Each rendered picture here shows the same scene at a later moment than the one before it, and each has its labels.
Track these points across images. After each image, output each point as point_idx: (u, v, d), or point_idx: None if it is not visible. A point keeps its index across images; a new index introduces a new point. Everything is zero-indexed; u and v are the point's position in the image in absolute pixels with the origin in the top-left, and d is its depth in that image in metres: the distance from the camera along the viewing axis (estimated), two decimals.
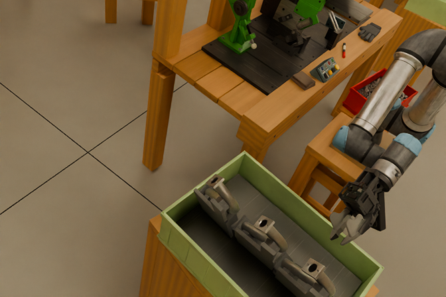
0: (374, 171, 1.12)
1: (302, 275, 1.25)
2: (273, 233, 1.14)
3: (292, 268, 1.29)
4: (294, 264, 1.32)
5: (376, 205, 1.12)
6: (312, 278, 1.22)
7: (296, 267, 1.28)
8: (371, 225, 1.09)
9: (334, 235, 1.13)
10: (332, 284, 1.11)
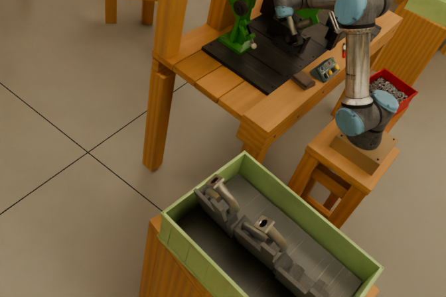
0: None
1: None
2: (273, 233, 1.14)
3: (294, 23, 2.13)
4: (290, 29, 2.13)
5: None
6: None
7: (293, 22, 2.12)
8: None
9: None
10: None
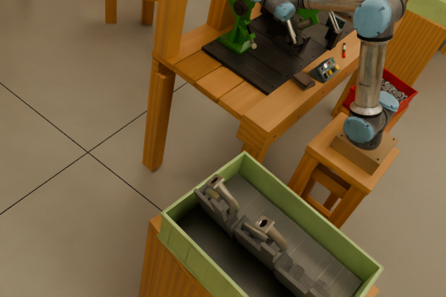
0: None
1: (292, 24, 2.13)
2: (273, 233, 1.14)
3: (295, 32, 2.14)
4: (291, 38, 2.14)
5: None
6: None
7: (293, 31, 2.13)
8: None
9: None
10: None
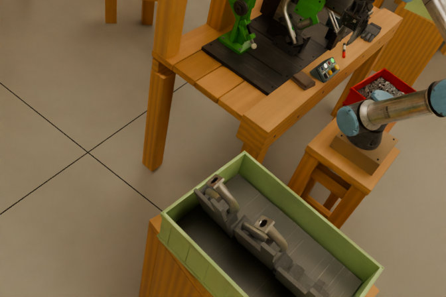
0: (362, 3, 1.44)
1: (292, 24, 2.13)
2: (273, 233, 1.14)
3: (295, 32, 2.14)
4: (291, 38, 2.14)
5: (366, 14, 1.52)
6: (289, 17, 2.12)
7: (293, 31, 2.13)
8: (365, 30, 1.56)
9: (341, 38, 1.62)
10: None
